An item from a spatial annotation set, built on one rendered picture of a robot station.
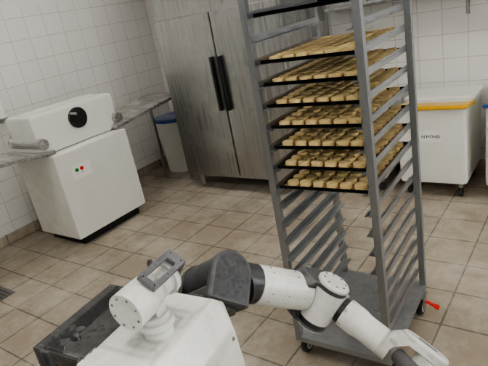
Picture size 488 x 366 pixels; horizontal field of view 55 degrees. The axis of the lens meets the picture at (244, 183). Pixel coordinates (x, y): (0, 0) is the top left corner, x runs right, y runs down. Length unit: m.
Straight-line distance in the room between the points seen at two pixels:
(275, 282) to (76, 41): 4.70
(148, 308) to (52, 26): 4.76
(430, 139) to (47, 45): 3.74
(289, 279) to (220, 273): 0.19
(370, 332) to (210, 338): 0.43
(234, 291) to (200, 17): 3.66
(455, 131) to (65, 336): 3.38
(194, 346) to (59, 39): 4.77
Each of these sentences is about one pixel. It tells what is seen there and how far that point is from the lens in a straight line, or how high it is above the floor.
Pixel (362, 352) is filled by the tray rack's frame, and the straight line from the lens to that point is 2.37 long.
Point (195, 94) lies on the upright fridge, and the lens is 4.66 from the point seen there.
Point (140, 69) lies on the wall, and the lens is 6.01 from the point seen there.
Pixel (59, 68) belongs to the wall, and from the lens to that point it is 5.35.
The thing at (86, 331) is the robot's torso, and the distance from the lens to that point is 0.92.
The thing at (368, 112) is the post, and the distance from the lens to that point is 1.78.
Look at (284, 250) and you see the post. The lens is 2.21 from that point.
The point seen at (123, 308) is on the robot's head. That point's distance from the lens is 0.77.
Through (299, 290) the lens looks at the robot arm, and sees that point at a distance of 1.09.
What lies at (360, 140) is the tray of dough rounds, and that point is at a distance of 1.91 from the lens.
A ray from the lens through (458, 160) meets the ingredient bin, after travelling 3.98.
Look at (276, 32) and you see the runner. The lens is 2.10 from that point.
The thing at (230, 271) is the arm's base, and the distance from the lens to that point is 0.97.
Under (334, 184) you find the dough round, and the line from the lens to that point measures 1.99.
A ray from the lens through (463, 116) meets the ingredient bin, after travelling 3.87.
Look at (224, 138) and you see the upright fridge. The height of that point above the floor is 0.57.
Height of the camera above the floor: 1.72
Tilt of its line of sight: 20 degrees down
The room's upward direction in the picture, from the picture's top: 11 degrees counter-clockwise
